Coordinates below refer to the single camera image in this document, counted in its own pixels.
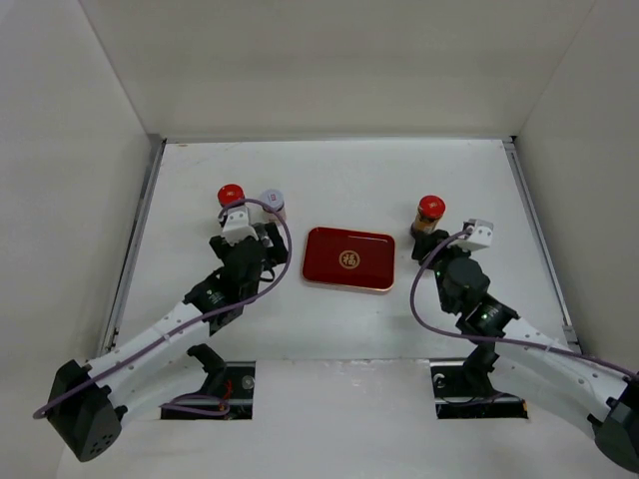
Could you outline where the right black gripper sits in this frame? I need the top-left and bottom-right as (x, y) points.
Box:
(411, 229), (476, 313)

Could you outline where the dark sauce jar red lid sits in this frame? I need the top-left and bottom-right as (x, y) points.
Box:
(217, 184), (245, 223)

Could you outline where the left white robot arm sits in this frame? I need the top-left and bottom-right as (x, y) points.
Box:
(34, 223), (292, 462)

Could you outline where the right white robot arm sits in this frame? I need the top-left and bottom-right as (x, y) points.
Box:
(411, 222), (638, 473)

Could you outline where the small jar white lid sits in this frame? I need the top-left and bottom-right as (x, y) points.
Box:
(259, 189), (287, 223)

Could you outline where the chili sauce jar red lid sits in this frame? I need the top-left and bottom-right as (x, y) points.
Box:
(410, 195), (446, 238)

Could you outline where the red rectangular tray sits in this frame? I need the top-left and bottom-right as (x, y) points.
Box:
(302, 227), (395, 292)

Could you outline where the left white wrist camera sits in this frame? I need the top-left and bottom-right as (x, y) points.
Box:
(222, 206), (259, 246)

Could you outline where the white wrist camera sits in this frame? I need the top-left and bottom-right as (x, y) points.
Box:
(454, 219), (494, 252)
(222, 206), (259, 246)

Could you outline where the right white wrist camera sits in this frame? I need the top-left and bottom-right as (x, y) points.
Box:
(454, 219), (494, 252)

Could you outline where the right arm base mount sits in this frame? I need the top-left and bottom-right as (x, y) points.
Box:
(429, 346), (528, 420)

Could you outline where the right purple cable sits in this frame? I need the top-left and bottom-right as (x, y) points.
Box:
(409, 230), (639, 380)

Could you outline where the purple cable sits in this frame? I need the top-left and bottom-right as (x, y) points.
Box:
(409, 230), (639, 380)
(32, 198), (294, 419)

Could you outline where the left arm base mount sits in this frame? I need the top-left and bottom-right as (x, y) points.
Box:
(160, 344), (257, 421)

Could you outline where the right aluminium rail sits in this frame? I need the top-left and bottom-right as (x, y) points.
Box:
(502, 137), (582, 353)

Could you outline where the aluminium rail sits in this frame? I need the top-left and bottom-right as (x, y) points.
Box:
(95, 134), (167, 356)
(502, 137), (582, 353)

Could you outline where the left aluminium rail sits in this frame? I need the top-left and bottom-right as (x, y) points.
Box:
(95, 134), (167, 356)

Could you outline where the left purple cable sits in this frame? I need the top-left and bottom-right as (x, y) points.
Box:
(32, 198), (294, 419)

